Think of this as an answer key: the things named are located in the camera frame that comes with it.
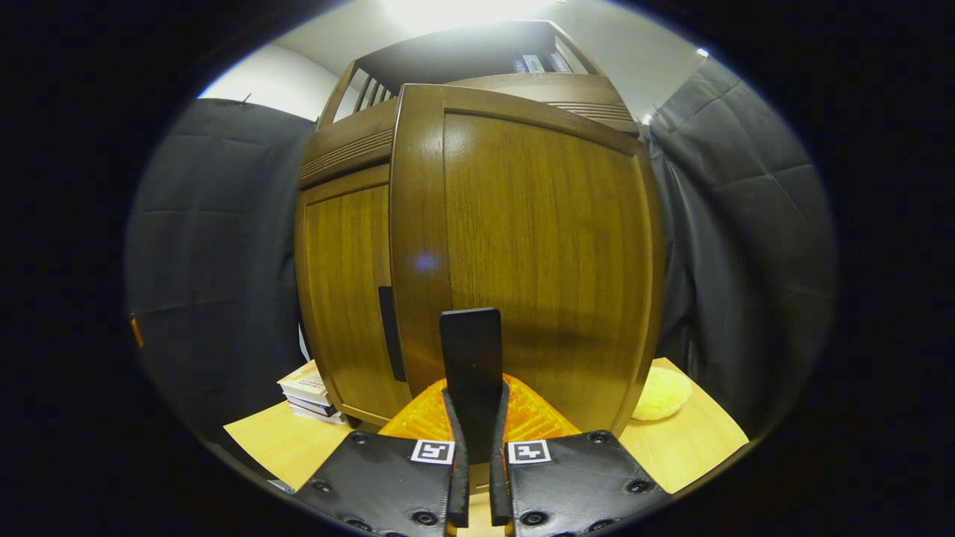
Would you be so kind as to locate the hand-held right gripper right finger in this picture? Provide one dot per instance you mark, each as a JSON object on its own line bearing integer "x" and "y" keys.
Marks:
{"x": 498, "y": 477}

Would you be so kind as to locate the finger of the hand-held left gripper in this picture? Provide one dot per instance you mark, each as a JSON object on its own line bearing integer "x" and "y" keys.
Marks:
{"x": 137, "y": 332}

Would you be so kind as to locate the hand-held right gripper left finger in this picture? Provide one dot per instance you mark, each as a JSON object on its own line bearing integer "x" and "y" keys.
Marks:
{"x": 461, "y": 477}

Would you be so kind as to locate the wooden shoe cabinet door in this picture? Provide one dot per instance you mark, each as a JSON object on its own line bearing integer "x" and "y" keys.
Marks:
{"x": 343, "y": 283}
{"x": 537, "y": 224}

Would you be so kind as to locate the wooden double-door shoe cabinet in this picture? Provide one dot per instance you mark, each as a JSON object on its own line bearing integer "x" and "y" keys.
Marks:
{"x": 448, "y": 56}

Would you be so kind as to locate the black backdrop cloth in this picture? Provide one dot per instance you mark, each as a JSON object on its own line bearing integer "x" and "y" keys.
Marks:
{"x": 216, "y": 261}

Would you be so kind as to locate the white flat book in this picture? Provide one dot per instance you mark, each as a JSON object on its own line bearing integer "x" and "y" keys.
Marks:
{"x": 324, "y": 415}

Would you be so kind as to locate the dark-edged flat book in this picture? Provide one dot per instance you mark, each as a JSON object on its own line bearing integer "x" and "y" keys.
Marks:
{"x": 317, "y": 406}

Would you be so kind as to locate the yellow round sponge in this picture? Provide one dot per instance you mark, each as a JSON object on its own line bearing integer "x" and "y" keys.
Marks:
{"x": 660, "y": 394}

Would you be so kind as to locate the pale grey upright book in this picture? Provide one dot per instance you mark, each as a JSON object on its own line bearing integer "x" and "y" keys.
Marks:
{"x": 534, "y": 63}

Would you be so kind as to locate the dark upright book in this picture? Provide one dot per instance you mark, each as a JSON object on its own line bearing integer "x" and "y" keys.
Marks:
{"x": 559, "y": 63}

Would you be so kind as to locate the large ceiling light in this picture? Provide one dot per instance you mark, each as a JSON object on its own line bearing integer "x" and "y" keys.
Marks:
{"x": 470, "y": 11}

